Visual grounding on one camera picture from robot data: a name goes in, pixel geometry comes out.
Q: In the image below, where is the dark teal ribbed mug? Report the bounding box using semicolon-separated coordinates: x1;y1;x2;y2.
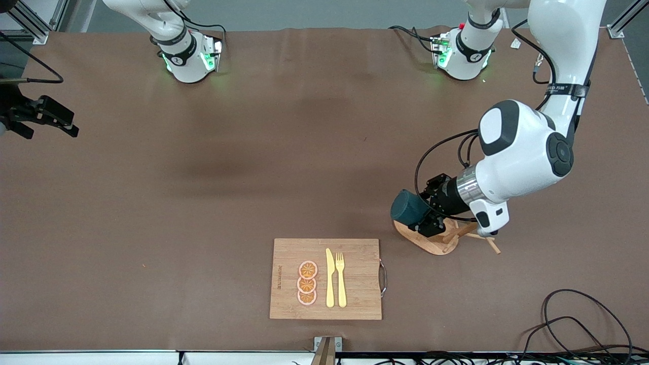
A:
390;190;431;227

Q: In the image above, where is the wooden mug tree rack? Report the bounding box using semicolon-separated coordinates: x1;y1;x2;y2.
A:
393;215;501;256

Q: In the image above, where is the bamboo cutting board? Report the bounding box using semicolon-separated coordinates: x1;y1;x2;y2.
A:
269;238;382;320

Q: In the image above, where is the yellow plastic fork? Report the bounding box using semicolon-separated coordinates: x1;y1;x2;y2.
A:
335;252;347;308

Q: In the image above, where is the yellow plastic knife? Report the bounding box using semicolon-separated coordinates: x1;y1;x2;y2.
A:
325;248;336;308

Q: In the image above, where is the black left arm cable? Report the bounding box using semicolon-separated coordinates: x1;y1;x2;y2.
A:
414;19;558;224

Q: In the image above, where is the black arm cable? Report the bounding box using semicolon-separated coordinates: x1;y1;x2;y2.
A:
414;19;558;224
0;30;64;84

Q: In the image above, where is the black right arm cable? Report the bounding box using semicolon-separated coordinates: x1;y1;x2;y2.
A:
0;30;64;84

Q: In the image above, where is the aluminium frame post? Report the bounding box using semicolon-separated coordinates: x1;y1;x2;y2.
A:
0;0;69;45
607;0;649;39

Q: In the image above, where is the black cable bundle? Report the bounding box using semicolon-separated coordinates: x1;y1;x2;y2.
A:
416;350;649;365

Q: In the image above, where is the black looped cable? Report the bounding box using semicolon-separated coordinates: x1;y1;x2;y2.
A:
521;316;617;365
542;289;634;365

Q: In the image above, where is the black left base cable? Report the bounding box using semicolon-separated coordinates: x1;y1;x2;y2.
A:
389;25;439;54

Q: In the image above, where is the metal table edge bracket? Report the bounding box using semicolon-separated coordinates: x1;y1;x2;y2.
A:
312;336;343;365

